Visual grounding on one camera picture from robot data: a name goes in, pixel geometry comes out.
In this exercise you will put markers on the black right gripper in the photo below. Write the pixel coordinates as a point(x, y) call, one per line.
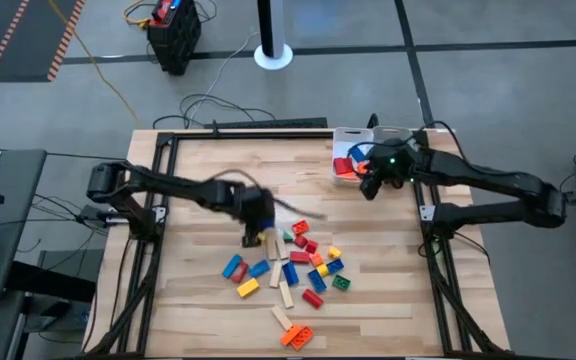
point(393, 162)

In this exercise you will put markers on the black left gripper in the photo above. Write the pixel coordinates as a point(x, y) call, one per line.
point(255, 207)

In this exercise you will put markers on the small yellow block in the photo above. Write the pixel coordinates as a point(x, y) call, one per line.
point(322, 270)
point(334, 252)
point(262, 236)

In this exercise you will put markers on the orange block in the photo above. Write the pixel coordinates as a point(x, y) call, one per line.
point(363, 167)

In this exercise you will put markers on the blue plastic brick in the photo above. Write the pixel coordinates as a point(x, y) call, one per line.
point(290, 274)
point(358, 153)
point(259, 268)
point(317, 281)
point(335, 266)

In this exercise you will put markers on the plain blue wooden block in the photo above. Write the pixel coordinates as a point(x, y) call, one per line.
point(232, 266)

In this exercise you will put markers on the red wooden arch block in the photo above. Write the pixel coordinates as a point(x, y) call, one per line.
point(240, 272)

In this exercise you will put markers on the green wooden triangle block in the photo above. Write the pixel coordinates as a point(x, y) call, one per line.
point(287, 236)

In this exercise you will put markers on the large yellow wooden block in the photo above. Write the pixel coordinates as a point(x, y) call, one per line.
point(248, 288)

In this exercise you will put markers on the small red brick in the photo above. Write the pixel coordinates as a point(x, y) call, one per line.
point(312, 247)
point(301, 241)

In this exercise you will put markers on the orange-red studded brick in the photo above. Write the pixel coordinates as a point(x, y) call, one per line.
point(300, 227)

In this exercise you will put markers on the small orange brick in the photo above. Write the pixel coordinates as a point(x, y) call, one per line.
point(317, 259)

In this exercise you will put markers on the green plastic brick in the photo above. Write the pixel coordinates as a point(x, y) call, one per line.
point(341, 283)

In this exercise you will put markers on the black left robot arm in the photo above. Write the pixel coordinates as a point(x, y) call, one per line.
point(178, 187)

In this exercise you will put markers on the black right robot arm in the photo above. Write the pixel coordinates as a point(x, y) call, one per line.
point(493, 177)

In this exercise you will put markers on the natural wooden block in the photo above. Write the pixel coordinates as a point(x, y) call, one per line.
point(272, 248)
point(275, 275)
point(281, 317)
point(282, 248)
point(286, 294)

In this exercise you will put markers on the white plastic bin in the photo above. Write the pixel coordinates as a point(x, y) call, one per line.
point(393, 132)
point(340, 147)

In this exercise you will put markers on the red rounded wooden block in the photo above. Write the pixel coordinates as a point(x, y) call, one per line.
point(312, 298)

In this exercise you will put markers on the orange plastic brick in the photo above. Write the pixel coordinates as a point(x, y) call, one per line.
point(303, 339)
point(289, 336)

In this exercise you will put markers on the black power strip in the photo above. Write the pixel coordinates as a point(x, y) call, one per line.
point(268, 123)

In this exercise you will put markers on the black pole white base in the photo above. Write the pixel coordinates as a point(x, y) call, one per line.
point(273, 60)

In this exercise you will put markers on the black power adapter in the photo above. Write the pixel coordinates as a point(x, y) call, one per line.
point(92, 214)

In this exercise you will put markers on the black equipment case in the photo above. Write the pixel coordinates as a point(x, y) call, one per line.
point(173, 45)

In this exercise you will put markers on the dark grey desk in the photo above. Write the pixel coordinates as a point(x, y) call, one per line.
point(18, 200)

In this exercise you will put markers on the black hazard-striped mat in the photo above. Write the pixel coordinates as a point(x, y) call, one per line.
point(23, 35)

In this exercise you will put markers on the silver mounting bracket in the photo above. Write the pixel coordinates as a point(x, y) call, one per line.
point(427, 213)
point(120, 216)

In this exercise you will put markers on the black aluminium table frame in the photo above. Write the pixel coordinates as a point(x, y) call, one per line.
point(248, 135)

